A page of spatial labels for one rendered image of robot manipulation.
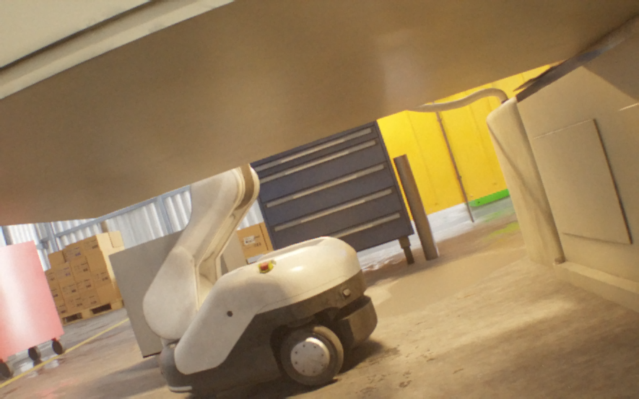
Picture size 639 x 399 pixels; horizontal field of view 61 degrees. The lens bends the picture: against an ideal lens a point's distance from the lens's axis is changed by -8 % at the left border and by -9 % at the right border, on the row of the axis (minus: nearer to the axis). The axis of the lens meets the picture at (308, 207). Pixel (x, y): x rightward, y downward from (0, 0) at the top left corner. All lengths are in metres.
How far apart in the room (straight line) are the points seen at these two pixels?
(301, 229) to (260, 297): 1.80
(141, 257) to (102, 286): 6.33
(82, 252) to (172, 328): 7.33
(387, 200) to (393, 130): 1.26
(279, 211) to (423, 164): 1.48
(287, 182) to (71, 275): 6.32
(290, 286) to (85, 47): 1.20
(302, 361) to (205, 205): 0.53
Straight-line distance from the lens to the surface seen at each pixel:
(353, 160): 3.31
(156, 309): 1.87
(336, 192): 3.31
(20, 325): 4.79
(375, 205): 3.30
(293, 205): 3.35
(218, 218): 1.76
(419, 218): 3.28
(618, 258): 1.56
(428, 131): 4.51
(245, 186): 1.80
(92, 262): 9.08
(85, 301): 9.24
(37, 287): 4.96
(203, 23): 0.43
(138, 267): 2.73
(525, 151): 2.00
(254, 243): 8.32
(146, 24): 0.42
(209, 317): 1.64
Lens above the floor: 0.45
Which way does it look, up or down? 1 degrees up
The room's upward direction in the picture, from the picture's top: 18 degrees counter-clockwise
